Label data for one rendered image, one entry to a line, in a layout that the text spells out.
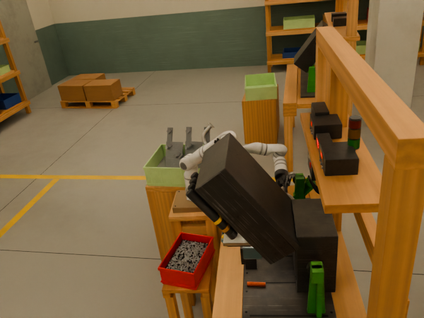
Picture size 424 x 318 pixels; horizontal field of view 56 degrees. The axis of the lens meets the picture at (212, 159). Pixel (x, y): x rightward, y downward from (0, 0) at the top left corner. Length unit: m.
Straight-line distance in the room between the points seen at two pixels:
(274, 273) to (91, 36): 8.68
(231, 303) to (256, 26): 7.55
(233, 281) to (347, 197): 0.83
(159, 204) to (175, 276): 1.13
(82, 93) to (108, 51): 2.45
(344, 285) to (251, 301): 0.47
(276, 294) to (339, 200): 0.70
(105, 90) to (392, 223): 6.75
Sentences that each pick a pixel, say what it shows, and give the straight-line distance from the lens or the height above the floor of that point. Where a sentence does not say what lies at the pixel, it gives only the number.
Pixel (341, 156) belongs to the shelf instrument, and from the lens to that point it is 1.67.
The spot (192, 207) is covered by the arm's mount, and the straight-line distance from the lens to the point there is 2.68.
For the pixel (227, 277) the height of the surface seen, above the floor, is 0.90.
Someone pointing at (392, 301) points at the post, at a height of 1.38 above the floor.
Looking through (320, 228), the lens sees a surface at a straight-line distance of 1.88.
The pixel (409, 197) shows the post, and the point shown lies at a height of 1.76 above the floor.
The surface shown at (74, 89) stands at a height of 0.38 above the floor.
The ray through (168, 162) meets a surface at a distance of 3.26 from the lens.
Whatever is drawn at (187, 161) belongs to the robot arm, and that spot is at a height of 1.23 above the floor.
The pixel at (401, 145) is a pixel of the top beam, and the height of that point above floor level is 1.92.
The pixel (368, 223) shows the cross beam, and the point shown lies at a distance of 1.88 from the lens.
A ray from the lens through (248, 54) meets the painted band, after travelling 9.16.
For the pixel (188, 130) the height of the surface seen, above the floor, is 1.13.
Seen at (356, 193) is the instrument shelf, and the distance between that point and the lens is 1.58.
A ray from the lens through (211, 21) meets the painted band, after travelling 9.14.
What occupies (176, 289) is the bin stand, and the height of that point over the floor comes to 0.80.
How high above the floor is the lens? 2.39
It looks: 28 degrees down
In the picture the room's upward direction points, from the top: 7 degrees counter-clockwise
